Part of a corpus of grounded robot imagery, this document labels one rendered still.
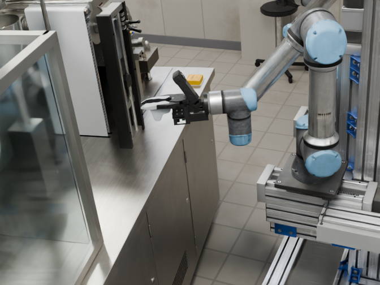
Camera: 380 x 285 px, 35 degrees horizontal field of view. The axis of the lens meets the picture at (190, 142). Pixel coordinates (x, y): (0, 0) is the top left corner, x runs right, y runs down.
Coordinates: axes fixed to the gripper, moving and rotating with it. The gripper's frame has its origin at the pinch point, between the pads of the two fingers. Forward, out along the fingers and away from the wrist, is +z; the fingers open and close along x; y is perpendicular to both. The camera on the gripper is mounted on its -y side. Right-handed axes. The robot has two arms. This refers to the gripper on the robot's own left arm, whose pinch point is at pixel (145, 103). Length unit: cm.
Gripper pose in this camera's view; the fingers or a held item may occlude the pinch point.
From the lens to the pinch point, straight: 190.3
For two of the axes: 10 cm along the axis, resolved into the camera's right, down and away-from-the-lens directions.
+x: -0.1, -4.0, 9.1
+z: -10.0, 0.9, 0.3
